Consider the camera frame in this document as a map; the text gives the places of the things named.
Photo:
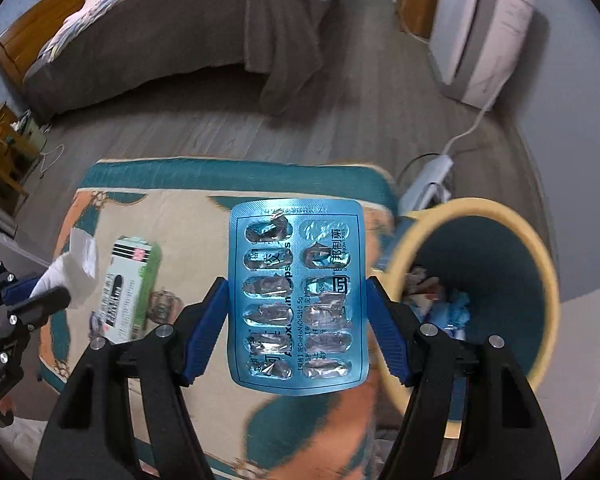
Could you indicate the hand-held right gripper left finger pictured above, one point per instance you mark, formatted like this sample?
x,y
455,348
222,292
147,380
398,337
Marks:
x,y
205,330

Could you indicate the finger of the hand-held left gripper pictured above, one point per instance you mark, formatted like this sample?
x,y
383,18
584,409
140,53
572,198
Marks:
x,y
42,307
17,292

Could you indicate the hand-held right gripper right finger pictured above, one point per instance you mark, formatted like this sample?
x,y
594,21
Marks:
x,y
390,340

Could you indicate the white tissue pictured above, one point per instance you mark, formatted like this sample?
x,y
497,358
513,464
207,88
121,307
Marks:
x,y
75,265

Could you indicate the blue blister pack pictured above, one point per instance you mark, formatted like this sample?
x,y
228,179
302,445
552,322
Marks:
x,y
300,310

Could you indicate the teal bin with yellow rim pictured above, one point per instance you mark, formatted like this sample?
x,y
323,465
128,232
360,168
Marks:
x,y
480,260

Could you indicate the small clear plastic wrapper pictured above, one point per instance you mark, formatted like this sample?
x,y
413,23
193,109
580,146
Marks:
x,y
164,307

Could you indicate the crumpled wrappers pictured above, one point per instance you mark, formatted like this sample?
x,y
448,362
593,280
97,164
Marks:
x,y
435,295

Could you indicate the green and white medicine box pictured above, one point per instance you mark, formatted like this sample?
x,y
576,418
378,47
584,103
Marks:
x,y
125,285

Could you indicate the teal and beige patterned rug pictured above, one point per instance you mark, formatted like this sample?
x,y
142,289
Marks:
x,y
190,230

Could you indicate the wooden side table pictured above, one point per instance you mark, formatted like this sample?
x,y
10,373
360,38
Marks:
x,y
5,155

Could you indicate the white power strip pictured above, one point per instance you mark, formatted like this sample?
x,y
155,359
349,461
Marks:
x,y
430,170

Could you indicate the white panelled door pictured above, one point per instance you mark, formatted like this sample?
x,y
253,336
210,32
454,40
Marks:
x,y
585,350

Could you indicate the wooden headboard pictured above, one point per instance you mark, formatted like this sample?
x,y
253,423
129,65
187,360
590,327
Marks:
x,y
30,35

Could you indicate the bed with grey skirt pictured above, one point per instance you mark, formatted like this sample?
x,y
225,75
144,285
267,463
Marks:
x,y
190,35

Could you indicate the white floor appliance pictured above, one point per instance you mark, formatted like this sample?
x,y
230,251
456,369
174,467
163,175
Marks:
x,y
480,25

